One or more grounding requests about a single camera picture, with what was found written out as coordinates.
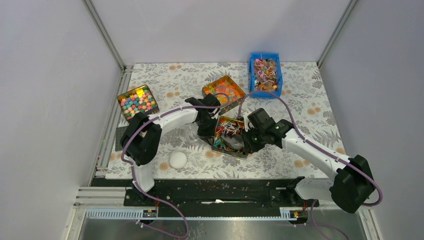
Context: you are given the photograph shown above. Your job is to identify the metal scoop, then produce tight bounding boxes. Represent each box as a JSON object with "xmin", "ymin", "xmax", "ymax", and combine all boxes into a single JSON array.
[{"xmin": 221, "ymin": 134, "xmax": 245, "ymax": 151}]

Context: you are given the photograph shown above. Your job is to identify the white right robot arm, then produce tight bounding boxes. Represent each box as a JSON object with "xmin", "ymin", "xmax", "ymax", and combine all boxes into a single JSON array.
[{"xmin": 242, "ymin": 108, "xmax": 377, "ymax": 214}]

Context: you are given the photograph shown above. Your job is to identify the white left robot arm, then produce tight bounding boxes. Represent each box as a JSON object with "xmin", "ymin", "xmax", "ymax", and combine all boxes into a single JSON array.
[{"xmin": 120, "ymin": 93, "xmax": 225, "ymax": 206}]

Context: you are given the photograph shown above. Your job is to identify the green tin with gummy candies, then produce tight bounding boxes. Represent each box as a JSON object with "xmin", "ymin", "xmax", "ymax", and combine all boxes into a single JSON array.
[{"xmin": 202, "ymin": 75, "xmax": 246, "ymax": 115}]

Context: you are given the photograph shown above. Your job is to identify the green tin with star candies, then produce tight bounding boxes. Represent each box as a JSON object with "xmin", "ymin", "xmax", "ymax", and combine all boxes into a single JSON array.
[{"xmin": 116, "ymin": 84, "xmax": 160, "ymax": 122}]

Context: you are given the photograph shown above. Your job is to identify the floral tablecloth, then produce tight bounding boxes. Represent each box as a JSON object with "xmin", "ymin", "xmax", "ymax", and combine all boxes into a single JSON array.
[{"xmin": 105, "ymin": 61, "xmax": 354, "ymax": 180}]

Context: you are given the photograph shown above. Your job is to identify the white jar lid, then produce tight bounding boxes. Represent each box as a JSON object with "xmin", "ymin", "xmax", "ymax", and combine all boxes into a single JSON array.
[{"xmin": 169, "ymin": 152, "xmax": 188, "ymax": 170}]

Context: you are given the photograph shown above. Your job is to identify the blue plastic bin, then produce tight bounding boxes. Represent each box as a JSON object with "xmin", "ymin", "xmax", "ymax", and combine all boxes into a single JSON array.
[{"xmin": 248, "ymin": 52, "xmax": 284, "ymax": 99}]

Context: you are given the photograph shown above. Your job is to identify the grey perforated plate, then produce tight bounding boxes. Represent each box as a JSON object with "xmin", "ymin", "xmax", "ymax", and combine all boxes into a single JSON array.
[{"xmin": 114, "ymin": 126, "xmax": 127, "ymax": 152}]

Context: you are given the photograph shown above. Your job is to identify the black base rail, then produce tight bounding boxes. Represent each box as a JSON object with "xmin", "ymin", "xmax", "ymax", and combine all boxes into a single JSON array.
[{"xmin": 91, "ymin": 178, "xmax": 319, "ymax": 213}]

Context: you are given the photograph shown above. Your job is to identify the grey slotted cable duct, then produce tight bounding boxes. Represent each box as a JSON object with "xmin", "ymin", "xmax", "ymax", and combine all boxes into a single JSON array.
[{"xmin": 85, "ymin": 205, "xmax": 298, "ymax": 221}]

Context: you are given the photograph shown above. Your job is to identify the aluminium frame rails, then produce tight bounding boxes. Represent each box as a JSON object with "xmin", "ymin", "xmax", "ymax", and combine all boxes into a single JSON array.
[{"xmin": 69, "ymin": 0, "xmax": 133, "ymax": 240}]

